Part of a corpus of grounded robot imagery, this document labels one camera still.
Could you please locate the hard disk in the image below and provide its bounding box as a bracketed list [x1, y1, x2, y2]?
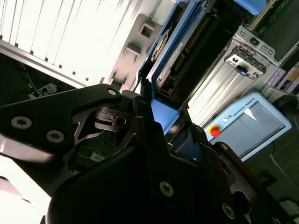
[136, 0, 269, 168]

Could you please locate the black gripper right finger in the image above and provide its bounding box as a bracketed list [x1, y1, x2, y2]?
[183, 108, 295, 224]

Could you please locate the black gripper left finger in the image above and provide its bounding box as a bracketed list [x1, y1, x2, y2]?
[0, 83, 182, 205]

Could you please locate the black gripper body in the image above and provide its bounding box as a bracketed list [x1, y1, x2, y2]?
[45, 144, 221, 224]

